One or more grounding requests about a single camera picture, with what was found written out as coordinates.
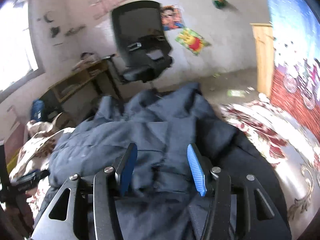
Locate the dark navy padded jacket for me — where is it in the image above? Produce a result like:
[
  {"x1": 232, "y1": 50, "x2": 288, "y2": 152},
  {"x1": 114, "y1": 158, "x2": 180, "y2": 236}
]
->
[{"x1": 35, "y1": 81, "x2": 293, "y2": 240}]

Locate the yellow green bag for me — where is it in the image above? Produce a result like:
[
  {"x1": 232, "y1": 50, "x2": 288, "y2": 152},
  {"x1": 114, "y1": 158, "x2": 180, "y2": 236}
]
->
[{"x1": 7, "y1": 149, "x2": 20, "y2": 174}]

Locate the green wrapper on floor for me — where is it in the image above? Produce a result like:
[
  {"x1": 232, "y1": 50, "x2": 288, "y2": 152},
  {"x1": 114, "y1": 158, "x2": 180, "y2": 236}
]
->
[{"x1": 227, "y1": 89, "x2": 246, "y2": 98}]

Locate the wooden desk with shelf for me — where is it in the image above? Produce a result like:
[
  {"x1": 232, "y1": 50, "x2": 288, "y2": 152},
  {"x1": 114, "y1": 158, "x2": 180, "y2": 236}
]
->
[{"x1": 40, "y1": 59, "x2": 121, "y2": 119}]

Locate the floral white red bedspread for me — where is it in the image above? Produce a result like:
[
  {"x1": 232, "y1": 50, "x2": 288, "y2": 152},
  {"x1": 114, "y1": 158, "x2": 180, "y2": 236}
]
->
[{"x1": 9, "y1": 100, "x2": 319, "y2": 239}]

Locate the clutter pile on desk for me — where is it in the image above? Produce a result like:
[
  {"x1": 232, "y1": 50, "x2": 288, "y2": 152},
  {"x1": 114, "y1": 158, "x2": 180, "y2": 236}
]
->
[{"x1": 72, "y1": 53, "x2": 100, "y2": 72}]

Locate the Winnie the Pooh poster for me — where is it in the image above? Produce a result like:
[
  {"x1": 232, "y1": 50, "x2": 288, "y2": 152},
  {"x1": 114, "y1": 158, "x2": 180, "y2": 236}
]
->
[{"x1": 175, "y1": 27, "x2": 211, "y2": 56}]

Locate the black mesh office chair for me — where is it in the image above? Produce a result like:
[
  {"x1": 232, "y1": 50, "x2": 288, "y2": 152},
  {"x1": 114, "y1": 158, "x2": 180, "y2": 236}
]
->
[{"x1": 105, "y1": 0, "x2": 173, "y2": 85}]

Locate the light wooden cabinet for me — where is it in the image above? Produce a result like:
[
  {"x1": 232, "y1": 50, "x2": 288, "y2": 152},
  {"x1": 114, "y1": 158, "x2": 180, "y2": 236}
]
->
[{"x1": 250, "y1": 23, "x2": 274, "y2": 98}]

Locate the anime cartoon poster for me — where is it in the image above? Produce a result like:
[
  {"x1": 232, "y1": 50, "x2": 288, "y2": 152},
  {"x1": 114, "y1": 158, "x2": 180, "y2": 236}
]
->
[{"x1": 160, "y1": 5, "x2": 184, "y2": 31}]

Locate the green hanging pouch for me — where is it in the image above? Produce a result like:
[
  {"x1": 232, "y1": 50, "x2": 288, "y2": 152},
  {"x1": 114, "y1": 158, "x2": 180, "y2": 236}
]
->
[{"x1": 213, "y1": 0, "x2": 228, "y2": 9}]

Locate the blue printed bicycle curtain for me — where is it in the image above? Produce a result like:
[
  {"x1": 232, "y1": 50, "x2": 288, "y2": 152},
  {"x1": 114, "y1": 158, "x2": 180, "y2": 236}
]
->
[{"x1": 267, "y1": 0, "x2": 319, "y2": 138}]

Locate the window with brown frame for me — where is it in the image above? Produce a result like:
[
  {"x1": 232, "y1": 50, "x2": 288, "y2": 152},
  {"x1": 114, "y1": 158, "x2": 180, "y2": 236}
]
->
[{"x1": 1, "y1": 0, "x2": 45, "y2": 101}]

